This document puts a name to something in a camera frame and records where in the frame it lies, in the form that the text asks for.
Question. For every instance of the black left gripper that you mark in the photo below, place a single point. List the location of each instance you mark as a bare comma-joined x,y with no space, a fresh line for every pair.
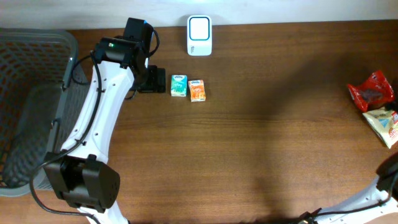
157,80

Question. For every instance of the green tissue pack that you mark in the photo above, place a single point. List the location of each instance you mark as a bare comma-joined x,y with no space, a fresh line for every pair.
178,86

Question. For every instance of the orange tissue pack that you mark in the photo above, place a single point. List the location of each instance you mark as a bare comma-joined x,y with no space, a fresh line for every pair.
197,90

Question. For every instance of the red snack bag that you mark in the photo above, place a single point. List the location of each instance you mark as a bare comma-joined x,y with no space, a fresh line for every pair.
376,90

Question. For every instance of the cream snack bag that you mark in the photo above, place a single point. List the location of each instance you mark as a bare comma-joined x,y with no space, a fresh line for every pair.
384,123

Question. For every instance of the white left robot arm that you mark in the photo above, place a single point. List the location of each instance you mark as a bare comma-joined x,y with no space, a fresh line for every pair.
78,173

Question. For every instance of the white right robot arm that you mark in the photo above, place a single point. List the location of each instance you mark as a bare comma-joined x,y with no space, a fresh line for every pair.
376,200

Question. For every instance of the white barcode scanner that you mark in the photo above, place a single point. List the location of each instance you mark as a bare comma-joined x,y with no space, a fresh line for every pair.
199,35

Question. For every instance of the grey plastic mesh basket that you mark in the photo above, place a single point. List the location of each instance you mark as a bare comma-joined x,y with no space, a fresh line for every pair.
42,93

